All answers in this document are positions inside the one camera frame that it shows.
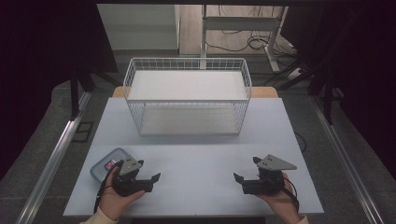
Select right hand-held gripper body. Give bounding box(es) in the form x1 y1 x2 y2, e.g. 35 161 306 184
241 154 298 197

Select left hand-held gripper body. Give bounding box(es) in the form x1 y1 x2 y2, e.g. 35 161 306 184
111 154 154 198

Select person's left hand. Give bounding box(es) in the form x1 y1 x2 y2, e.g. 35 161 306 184
98 178 147 221

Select person's right hand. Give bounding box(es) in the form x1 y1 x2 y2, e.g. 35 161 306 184
256 180 300 224

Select clear box with blue lid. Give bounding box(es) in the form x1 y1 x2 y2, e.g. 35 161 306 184
90 147 131 185

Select wooden table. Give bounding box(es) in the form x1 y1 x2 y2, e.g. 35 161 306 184
111 86 280 99

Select white power strip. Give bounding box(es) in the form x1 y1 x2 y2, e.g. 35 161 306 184
286 66 304 81

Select black stand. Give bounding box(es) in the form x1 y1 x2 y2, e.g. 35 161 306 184
68 66 123 121

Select white cabinet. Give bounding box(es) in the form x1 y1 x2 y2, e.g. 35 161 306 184
96 3 181 51

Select black curtain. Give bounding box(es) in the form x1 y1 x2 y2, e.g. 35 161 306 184
0 0 120 181
279 4 396 180

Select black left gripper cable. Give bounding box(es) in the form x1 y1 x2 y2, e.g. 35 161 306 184
92 161 123 216

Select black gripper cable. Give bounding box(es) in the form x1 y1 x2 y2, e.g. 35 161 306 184
280 175 301 213
92 161 123 216

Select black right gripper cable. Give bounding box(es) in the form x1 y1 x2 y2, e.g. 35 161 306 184
280 175 301 213

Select thin black floor cable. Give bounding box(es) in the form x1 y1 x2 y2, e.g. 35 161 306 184
293 132 308 154

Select black floor bracket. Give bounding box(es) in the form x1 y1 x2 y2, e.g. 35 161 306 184
72 120 95 144

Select aluminium rail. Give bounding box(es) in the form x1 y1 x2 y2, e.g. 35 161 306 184
15 91 92 224
309 94 386 224

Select white wire shelf rack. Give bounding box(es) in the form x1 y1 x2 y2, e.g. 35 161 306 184
122 57 253 136

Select black floor cables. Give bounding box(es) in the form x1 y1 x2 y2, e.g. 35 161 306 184
205 5 298 54

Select white metal desk frame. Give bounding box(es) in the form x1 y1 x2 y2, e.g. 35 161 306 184
200 4 290 73

